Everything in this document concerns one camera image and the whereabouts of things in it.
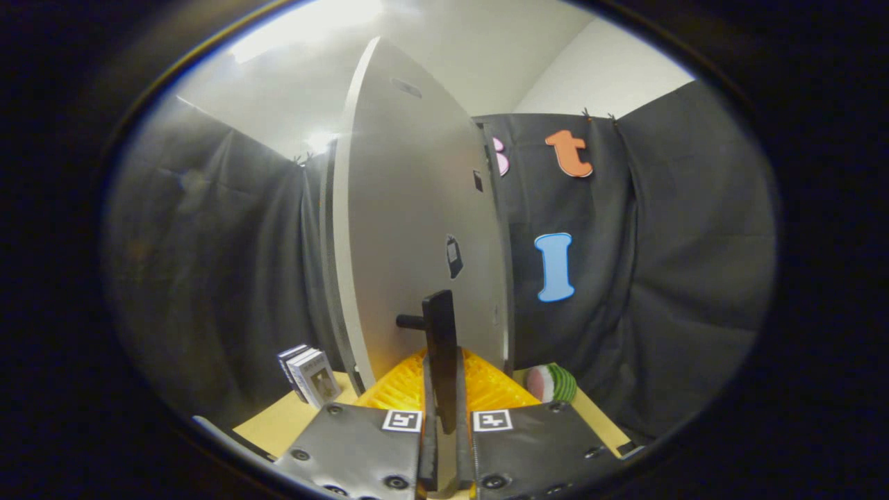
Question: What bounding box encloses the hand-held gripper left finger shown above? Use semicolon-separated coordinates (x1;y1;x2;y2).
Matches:
276;347;440;500

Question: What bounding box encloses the black door handle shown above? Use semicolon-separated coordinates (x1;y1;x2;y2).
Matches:
396;290;460;435

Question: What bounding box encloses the white shoe cabinet door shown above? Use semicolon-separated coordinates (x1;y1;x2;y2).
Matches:
332;36;515;397

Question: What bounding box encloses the grey shoe cabinet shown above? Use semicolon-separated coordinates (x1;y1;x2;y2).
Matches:
318;118;516;397

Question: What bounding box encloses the stack of white books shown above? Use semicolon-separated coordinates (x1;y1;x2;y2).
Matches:
276;344;342;409

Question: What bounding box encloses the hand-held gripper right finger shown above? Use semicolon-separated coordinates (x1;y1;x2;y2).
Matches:
455;346;624;500

